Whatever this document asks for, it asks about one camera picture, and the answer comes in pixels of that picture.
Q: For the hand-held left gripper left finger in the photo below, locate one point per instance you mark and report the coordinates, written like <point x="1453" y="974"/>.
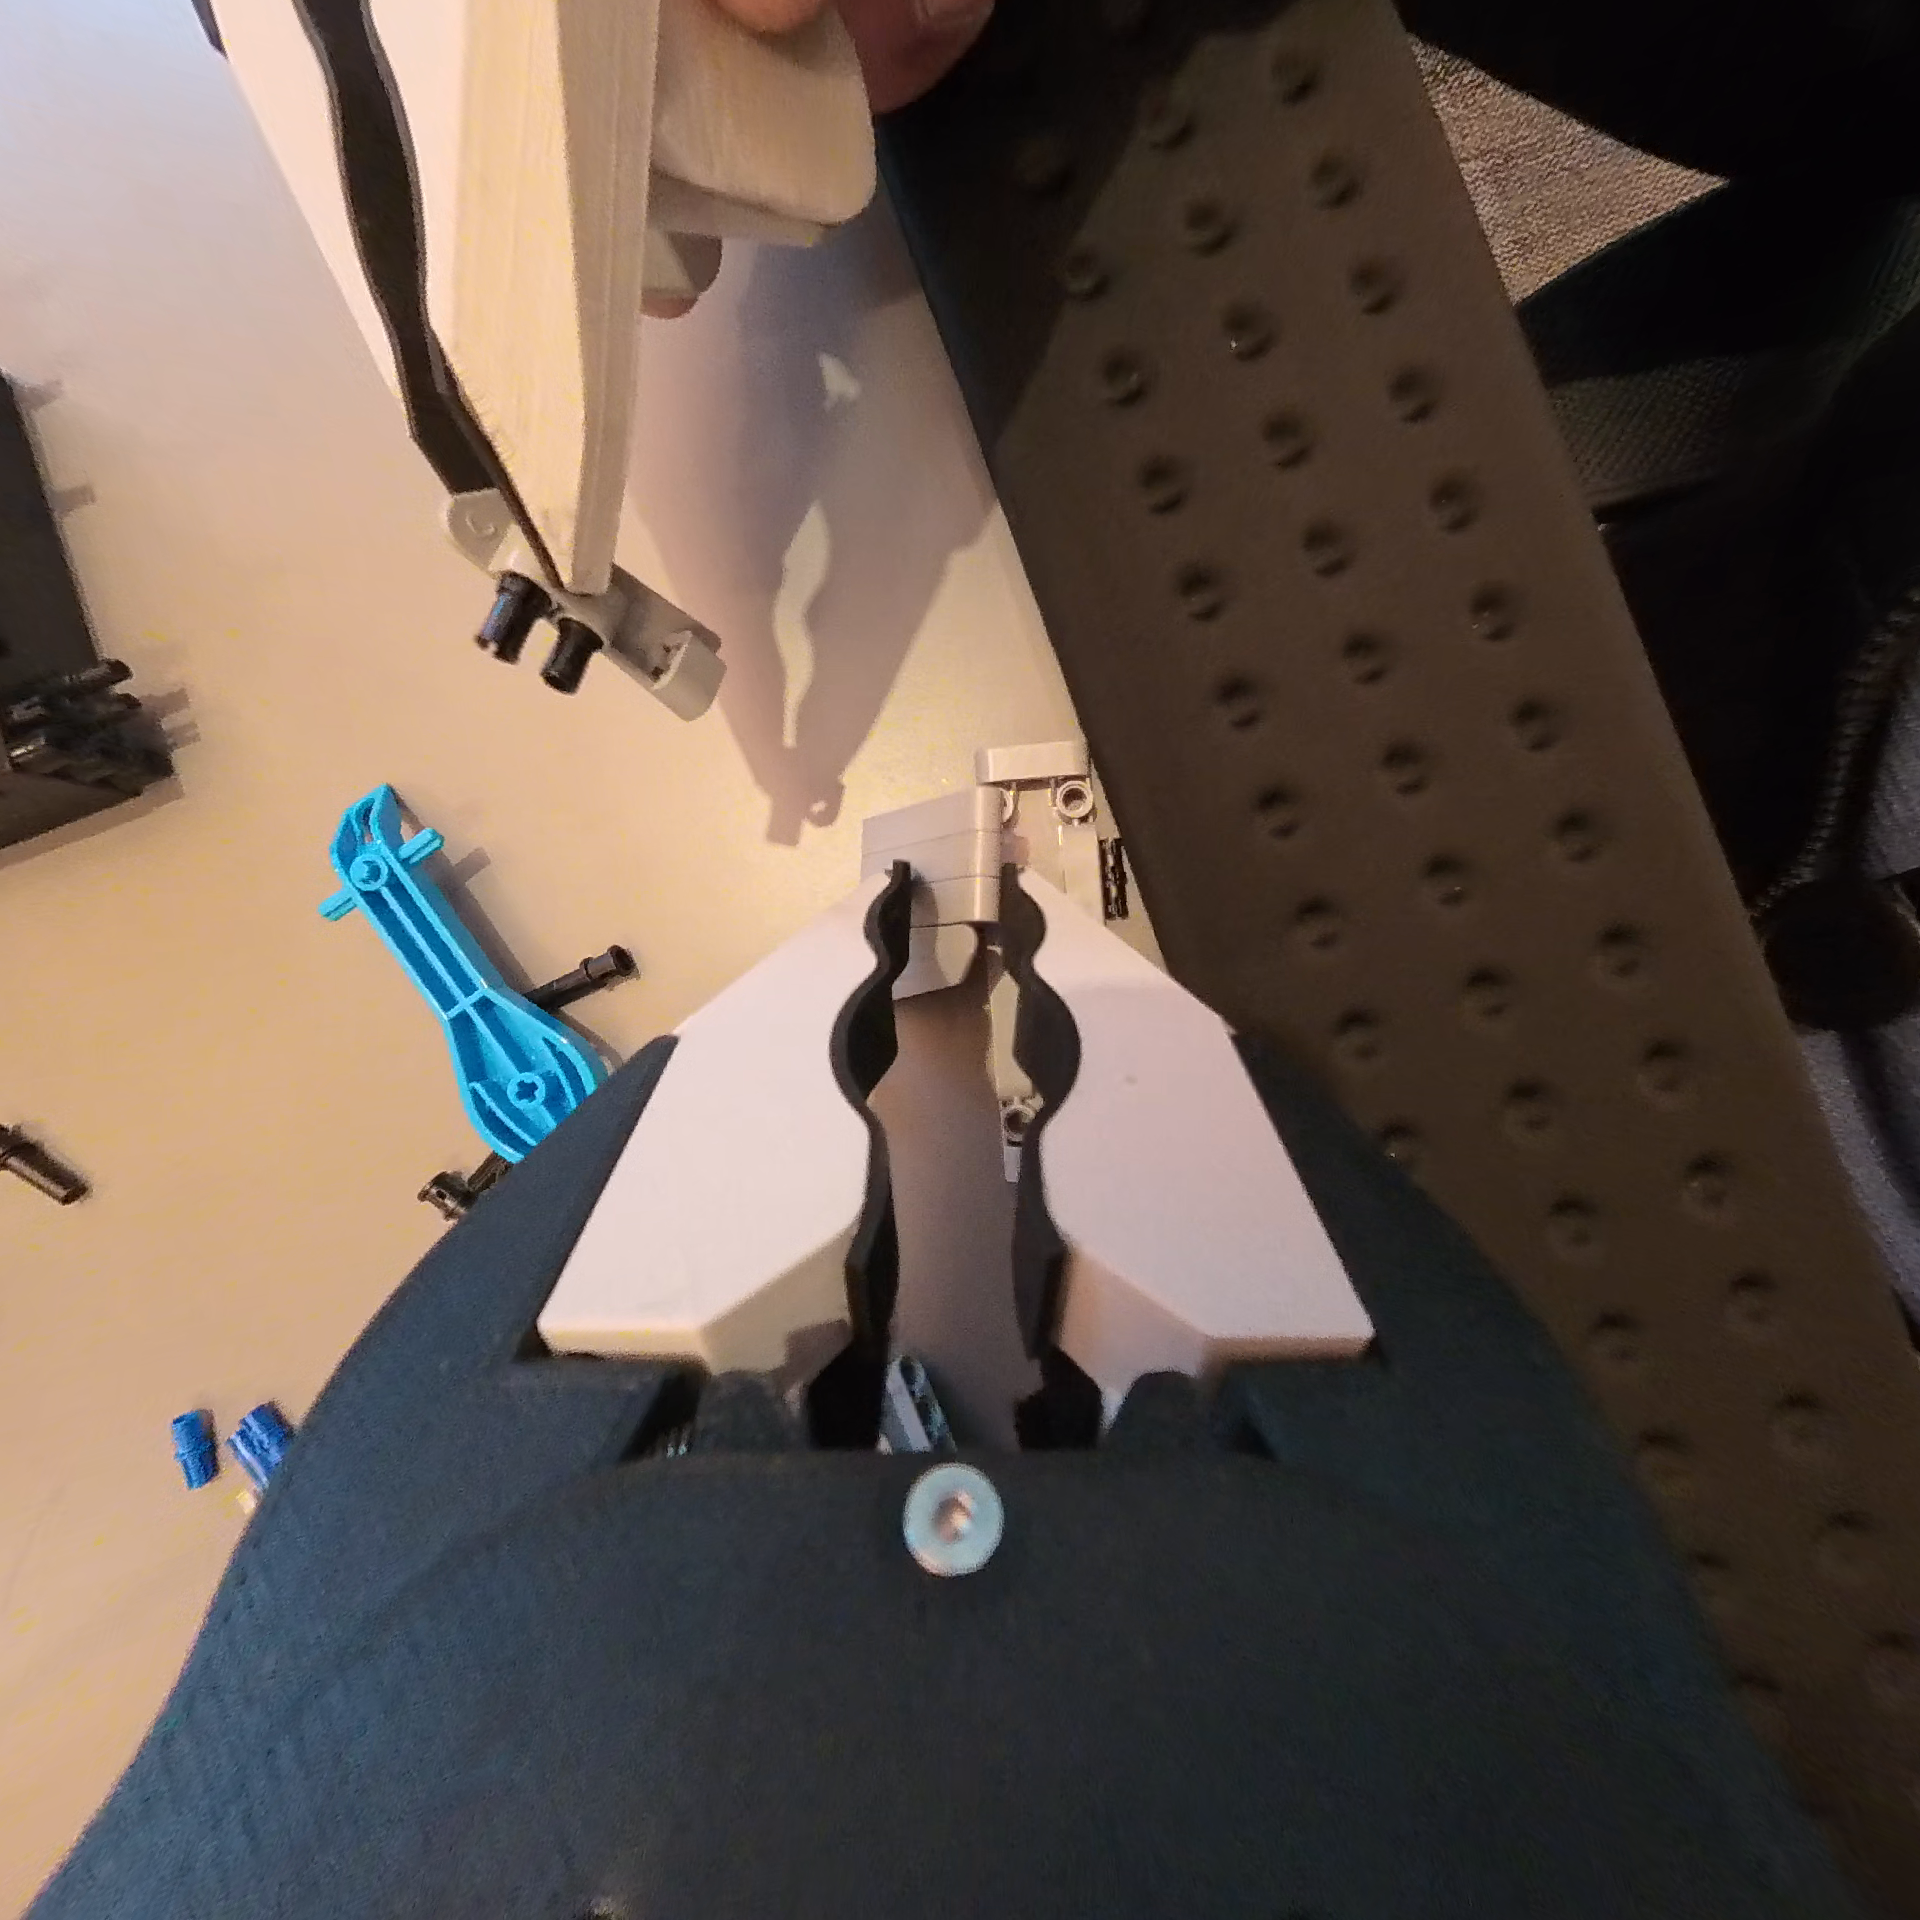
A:
<point x="707" y="1200"/>

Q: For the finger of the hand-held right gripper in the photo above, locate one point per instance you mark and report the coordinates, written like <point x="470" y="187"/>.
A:
<point x="556" y="240"/>
<point x="300" y="151"/>

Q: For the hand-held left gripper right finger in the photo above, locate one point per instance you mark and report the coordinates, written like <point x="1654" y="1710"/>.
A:
<point x="1202" y="1200"/>

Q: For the person's right hand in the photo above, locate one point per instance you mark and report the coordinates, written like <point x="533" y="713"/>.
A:
<point x="901" y="38"/>

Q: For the black axle pin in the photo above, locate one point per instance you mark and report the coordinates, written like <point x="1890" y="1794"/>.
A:
<point x="460" y="1187"/>
<point x="587" y="976"/>

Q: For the short black pin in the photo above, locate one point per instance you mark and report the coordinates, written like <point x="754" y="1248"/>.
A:
<point x="1117" y="877"/>

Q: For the black perforated panel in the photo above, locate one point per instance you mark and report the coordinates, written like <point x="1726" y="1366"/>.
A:
<point x="1351" y="750"/>

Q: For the pile of building kit parts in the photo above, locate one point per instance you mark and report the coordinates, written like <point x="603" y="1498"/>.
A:
<point x="190" y="1447"/>

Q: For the person's dark clothing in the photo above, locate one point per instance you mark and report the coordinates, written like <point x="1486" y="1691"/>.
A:
<point x="1803" y="601"/>

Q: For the cyan frame piece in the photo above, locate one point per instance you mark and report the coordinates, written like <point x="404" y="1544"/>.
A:
<point x="452" y="990"/>

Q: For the black base plate assembly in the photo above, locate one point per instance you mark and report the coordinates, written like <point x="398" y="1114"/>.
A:
<point x="46" y="601"/>

